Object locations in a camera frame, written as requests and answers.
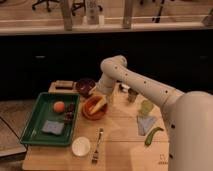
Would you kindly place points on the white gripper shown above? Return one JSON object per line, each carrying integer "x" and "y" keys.
{"x": 106, "y": 85}

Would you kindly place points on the yellow banana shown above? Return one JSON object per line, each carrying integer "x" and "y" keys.
{"x": 98, "y": 105}

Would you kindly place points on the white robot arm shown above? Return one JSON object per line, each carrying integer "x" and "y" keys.
{"x": 189, "y": 114}

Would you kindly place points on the dark maroon bowl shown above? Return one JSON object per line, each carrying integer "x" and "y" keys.
{"x": 85, "y": 87}

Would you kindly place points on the red bowl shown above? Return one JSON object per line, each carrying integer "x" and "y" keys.
{"x": 89, "y": 104}

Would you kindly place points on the white small bowl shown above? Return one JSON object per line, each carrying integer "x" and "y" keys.
{"x": 81, "y": 146}

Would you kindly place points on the small black white object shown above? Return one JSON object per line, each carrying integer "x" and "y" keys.
{"x": 123, "y": 87}

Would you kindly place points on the brown wooden block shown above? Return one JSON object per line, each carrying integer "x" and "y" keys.
{"x": 61, "y": 84}

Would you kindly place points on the dark grape bunch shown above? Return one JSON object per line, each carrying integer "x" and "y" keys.
{"x": 69, "y": 113}

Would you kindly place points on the translucent green cup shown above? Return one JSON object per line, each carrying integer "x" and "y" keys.
{"x": 146, "y": 107}

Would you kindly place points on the orange fruit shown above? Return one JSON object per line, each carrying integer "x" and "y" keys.
{"x": 59, "y": 106}

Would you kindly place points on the light blue cloth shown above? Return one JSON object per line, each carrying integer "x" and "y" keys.
{"x": 145, "y": 124}

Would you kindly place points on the green plastic tray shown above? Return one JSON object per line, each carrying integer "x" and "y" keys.
{"x": 52, "y": 120}

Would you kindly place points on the green cucumber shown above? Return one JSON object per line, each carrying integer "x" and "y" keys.
{"x": 150, "y": 136}

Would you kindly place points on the blue sponge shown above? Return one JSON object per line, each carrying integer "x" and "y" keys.
{"x": 53, "y": 127}

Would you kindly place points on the metal fork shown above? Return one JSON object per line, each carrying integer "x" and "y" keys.
{"x": 95, "y": 156}

